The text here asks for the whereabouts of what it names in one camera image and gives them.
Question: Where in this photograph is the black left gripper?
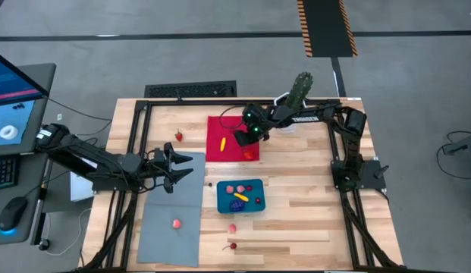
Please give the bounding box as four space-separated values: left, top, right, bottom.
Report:
145 141 196 195

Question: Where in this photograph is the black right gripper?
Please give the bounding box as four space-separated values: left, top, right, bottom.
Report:
233 103 275 148

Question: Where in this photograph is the red cloth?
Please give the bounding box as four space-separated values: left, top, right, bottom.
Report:
205 115 261 163

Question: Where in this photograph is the teal plastic container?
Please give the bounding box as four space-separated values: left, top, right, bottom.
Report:
215 178 267 215

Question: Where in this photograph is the grey cloth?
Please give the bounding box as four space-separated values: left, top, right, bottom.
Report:
137 151 207 268

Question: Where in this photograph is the green cactus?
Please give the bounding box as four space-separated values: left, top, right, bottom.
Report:
284 71 314 111

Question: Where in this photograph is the white box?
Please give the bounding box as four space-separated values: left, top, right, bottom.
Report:
70 170 96 202

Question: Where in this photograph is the black hazard striped floor mat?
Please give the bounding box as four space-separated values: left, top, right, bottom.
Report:
297 0 359 58

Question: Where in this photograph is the black and silver pole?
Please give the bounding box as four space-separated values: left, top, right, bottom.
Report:
30 157 53 252

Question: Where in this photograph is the black computer mouse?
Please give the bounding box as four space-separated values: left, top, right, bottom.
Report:
0 196 28 233

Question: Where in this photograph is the black keyboard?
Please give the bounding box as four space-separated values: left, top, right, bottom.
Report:
0 154 20 191

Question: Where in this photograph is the dark grey side desk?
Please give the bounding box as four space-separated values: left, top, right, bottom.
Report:
0 62 58 246

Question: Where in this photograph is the computer monitor with blue screen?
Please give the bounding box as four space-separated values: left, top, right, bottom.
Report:
0 49 51 148

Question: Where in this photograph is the black floor stand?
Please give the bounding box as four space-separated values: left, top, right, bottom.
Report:
442 132 471 156

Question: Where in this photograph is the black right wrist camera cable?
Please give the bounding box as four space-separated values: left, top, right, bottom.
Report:
218 105 246 133

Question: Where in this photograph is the black aluminium table frame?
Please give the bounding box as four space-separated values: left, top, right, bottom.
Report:
78 97 405 273

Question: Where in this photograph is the black monitor cable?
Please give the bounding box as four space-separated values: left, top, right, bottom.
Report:
43 95 114 123

